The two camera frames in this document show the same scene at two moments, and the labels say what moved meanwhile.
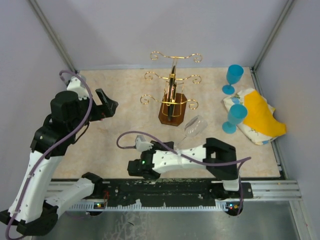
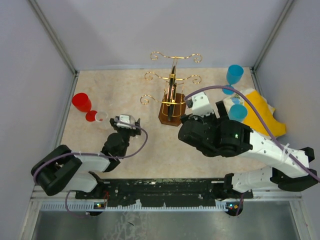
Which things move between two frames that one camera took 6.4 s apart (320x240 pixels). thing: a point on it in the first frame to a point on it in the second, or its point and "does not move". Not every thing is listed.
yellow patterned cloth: (260, 124) does not move
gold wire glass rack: (172, 105) does not move
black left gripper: (100, 111) to (138, 130)
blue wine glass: (234, 74) does not move
